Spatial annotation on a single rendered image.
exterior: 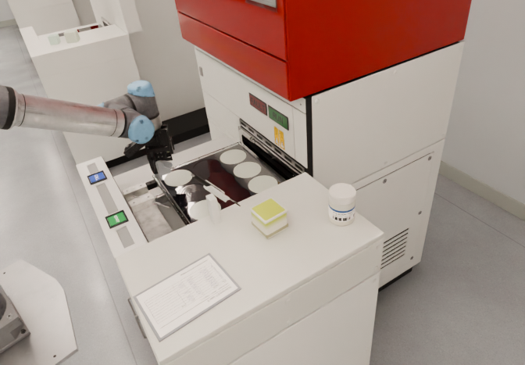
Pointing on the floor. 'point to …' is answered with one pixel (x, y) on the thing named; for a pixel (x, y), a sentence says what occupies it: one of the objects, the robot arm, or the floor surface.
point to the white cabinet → (322, 332)
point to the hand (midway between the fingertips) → (158, 177)
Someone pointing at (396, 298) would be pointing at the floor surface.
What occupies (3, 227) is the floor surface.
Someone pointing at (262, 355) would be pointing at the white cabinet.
